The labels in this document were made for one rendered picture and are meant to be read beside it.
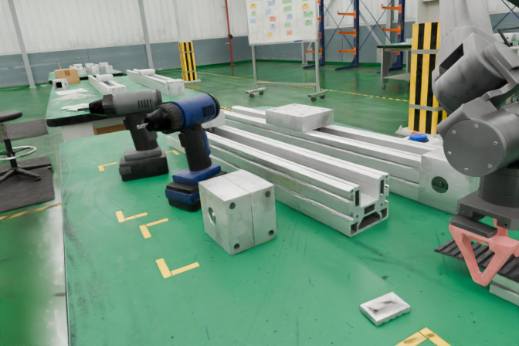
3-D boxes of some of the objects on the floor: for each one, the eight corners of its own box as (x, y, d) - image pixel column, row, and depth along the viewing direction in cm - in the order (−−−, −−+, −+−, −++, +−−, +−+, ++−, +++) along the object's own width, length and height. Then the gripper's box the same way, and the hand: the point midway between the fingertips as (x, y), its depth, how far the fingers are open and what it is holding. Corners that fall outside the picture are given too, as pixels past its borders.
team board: (245, 98, 699) (235, -13, 641) (262, 93, 733) (255, -12, 675) (312, 103, 600) (307, -29, 542) (328, 97, 635) (326, -26, 577)
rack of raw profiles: (301, 68, 1193) (298, -6, 1127) (323, 65, 1232) (322, -6, 1166) (378, 72, 912) (379, -24, 846) (403, 69, 951) (407, -24, 885)
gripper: (523, 172, 36) (502, 306, 40) (570, 147, 42) (547, 265, 47) (453, 157, 41) (441, 277, 45) (504, 137, 48) (490, 243, 52)
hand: (496, 265), depth 46 cm, fingers open, 8 cm apart
